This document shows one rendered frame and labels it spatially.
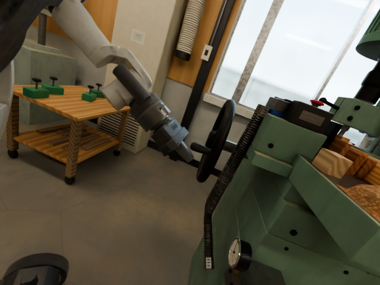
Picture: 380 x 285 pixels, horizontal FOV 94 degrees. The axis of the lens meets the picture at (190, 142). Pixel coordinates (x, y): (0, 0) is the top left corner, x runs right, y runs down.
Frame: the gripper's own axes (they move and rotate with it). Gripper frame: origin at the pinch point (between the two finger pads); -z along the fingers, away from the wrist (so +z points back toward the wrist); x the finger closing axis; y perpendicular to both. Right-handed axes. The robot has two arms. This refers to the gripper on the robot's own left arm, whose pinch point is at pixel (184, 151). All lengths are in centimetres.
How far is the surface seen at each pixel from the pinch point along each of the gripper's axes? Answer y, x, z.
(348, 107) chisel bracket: 38.8, -16.0, -18.6
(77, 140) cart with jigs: -80, -35, 39
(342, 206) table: 25.9, 16.8, -16.6
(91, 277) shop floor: -77, 11, -22
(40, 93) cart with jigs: -78, -39, 75
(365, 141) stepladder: 50, -87, -79
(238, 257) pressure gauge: 4.3, 17.2, -21.5
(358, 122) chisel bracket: 38.9, -15.8, -23.9
